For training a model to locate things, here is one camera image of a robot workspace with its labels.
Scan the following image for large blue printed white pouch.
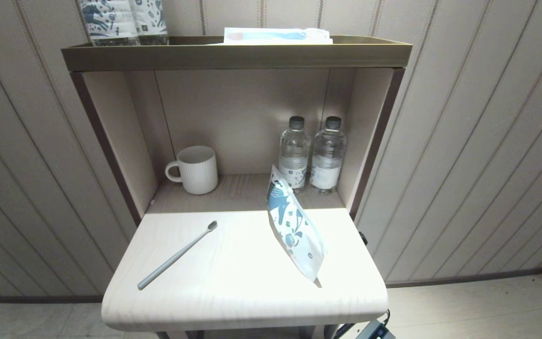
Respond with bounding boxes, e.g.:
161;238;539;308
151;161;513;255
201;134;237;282
77;0;140;47

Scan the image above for white ribbed mug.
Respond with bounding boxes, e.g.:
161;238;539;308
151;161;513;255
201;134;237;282
165;145;219;195

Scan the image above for clear water bottle dotted label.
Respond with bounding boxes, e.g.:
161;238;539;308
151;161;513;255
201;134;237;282
279;116;311;194

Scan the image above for brown shelf tray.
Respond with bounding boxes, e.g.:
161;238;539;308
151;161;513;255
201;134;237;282
61;35;413;72

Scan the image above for grey toothbrush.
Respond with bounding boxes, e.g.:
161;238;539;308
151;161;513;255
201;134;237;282
137;220;218;291

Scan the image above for small blue printed white pouch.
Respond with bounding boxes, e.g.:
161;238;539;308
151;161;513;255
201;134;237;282
128;0;169;46

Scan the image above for flat white blue packet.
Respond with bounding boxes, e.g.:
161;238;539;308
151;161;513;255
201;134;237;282
212;27;334;45

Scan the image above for grey robot base chassis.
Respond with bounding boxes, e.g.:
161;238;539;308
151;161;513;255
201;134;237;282
356;319;396;339

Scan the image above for clear water bottle plain label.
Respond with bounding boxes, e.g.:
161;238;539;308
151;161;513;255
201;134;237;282
310;116;347;195

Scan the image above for white zip pouch blue horse print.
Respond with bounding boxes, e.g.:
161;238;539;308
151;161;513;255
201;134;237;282
266;165;328;283

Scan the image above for beige wooden shelf unit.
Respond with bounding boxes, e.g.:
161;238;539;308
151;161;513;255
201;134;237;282
61;35;413;339

